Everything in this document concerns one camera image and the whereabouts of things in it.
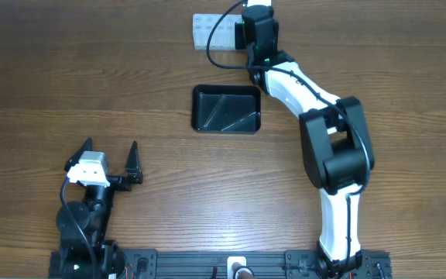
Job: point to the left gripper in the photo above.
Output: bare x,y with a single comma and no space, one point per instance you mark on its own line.
119,182

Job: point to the mounting rail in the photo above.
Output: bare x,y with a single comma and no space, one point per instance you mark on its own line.
192,265

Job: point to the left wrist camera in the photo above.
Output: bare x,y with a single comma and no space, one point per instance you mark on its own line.
89,168

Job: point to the black tray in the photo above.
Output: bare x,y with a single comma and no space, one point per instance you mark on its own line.
242,101

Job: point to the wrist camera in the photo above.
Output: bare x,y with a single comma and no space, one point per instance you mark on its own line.
259,2
89,168

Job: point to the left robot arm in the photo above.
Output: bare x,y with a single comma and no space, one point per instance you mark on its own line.
72,224

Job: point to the clear test tube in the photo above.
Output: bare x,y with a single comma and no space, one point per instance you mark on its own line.
239,121
214,112

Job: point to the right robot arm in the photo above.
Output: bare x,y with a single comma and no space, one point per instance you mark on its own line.
335,155

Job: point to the white test tube rack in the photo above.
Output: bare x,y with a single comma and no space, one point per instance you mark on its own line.
201,38

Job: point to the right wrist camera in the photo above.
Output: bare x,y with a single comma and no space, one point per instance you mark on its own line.
259,2

